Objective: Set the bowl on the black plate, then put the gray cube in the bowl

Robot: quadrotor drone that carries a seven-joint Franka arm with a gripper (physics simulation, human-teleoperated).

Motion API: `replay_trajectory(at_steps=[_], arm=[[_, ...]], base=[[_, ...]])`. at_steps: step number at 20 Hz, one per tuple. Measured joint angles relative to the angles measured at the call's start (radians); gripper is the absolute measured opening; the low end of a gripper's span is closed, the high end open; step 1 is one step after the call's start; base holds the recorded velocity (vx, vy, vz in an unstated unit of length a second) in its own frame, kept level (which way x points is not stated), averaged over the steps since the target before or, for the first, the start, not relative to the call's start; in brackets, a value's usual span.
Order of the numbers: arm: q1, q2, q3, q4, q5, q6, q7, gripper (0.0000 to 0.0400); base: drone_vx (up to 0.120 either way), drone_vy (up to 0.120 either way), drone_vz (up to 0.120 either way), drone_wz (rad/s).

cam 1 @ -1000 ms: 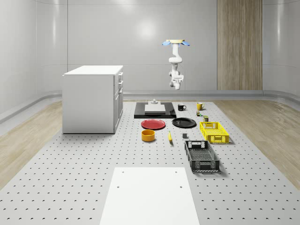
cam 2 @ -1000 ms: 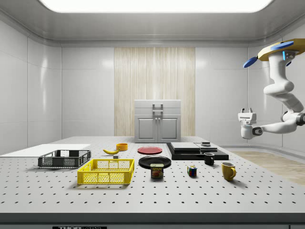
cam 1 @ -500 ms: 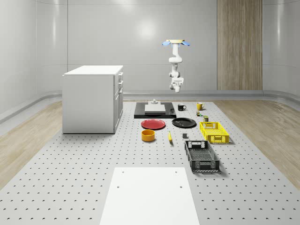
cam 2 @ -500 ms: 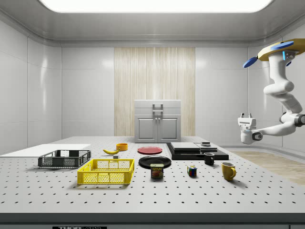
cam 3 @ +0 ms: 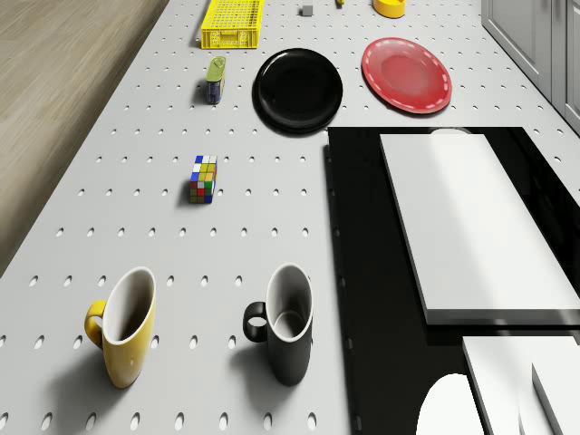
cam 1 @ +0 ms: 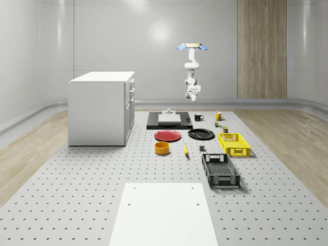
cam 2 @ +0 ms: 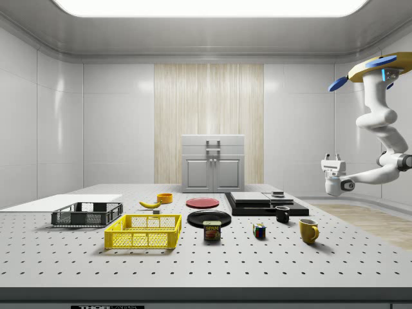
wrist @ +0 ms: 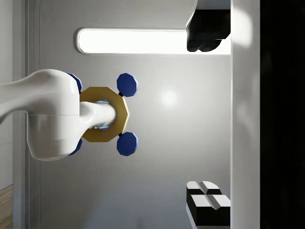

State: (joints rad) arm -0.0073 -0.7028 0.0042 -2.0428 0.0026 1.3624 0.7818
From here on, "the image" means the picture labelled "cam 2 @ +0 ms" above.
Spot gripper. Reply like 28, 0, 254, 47
320, 153, 347, 177

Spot black mug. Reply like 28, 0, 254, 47
274, 205, 291, 224

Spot yellow mug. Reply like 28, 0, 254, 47
299, 218, 321, 245

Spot puzzle cube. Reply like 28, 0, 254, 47
252, 223, 268, 239

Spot white cabinet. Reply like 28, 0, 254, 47
181, 134, 245, 194

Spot red plate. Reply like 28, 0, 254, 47
185, 197, 220, 209

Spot black plate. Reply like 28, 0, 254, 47
186, 209, 232, 229

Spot flat-sided can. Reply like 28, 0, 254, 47
202, 220, 223, 241

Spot banana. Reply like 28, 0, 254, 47
138, 200, 164, 210

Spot yellow basket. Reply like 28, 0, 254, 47
104, 214, 183, 250

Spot dark grey basket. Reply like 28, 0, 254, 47
51, 201, 124, 227

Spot white board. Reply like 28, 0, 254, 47
0, 194, 124, 212

